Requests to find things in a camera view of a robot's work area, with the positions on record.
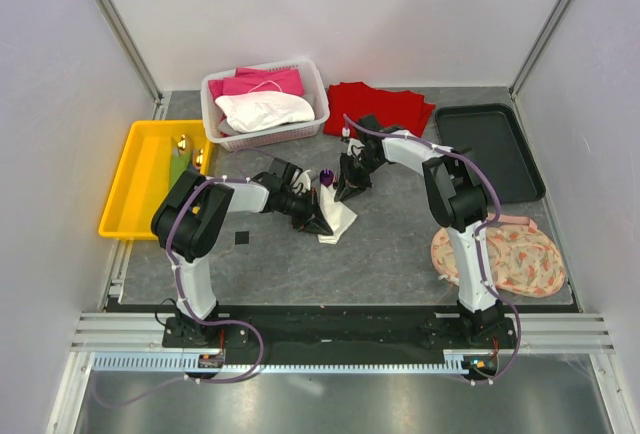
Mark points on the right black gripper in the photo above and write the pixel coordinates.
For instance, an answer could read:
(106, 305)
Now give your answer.
(345, 192)

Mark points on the gold utensil in green napkin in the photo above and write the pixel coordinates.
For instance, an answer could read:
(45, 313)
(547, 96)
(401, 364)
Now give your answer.
(182, 145)

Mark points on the white paper napkin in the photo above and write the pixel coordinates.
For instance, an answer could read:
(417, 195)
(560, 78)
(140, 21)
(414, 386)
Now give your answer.
(339, 217)

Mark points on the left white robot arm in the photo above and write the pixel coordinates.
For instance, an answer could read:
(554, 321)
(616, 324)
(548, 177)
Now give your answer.
(188, 222)

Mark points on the pink cloth in basket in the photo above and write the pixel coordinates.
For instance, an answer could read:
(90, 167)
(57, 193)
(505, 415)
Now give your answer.
(249, 80)

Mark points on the small black square marker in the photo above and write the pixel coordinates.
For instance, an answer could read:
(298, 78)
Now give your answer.
(242, 237)

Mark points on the black plastic tray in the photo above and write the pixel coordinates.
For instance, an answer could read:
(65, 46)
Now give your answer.
(496, 142)

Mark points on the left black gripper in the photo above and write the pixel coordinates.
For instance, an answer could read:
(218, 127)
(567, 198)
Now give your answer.
(315, 223)

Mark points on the white plastic basket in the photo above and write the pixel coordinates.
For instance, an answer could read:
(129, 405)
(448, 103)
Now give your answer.
(217, 130)

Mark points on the yellow plastic tray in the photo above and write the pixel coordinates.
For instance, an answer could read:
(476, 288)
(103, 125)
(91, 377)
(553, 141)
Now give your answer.
(141, 181)

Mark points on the red folded cloth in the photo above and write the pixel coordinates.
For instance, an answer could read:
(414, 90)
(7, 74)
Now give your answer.
(357, 100)

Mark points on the grey slotted cable duct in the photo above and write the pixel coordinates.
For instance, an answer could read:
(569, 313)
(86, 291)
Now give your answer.
(211, 361)

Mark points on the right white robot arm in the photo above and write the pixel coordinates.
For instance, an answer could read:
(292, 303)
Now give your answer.
(457, 192)

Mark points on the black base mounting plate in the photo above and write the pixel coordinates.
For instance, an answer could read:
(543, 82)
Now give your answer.
(341, 335)

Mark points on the white cloth in basket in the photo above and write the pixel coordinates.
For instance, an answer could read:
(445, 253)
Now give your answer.
(257, 111)

